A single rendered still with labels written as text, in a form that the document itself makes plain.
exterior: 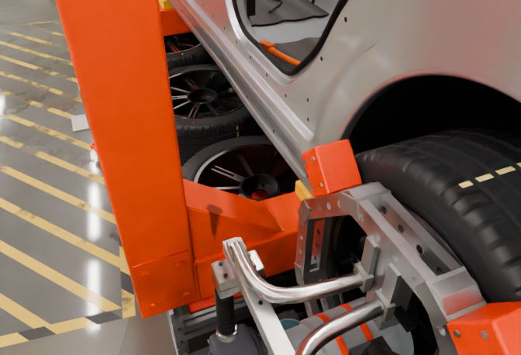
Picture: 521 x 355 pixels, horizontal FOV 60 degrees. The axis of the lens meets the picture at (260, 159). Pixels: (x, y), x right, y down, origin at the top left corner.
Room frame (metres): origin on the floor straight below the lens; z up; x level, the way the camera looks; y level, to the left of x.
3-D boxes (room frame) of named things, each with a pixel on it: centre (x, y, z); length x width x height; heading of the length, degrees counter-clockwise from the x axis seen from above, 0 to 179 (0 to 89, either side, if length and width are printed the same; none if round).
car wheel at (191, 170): (1.30, 0.00, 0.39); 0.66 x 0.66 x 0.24
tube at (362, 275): (0.51, -0.06, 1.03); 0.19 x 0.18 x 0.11; 113
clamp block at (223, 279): (0.54, 0.04, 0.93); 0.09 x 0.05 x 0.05; 113
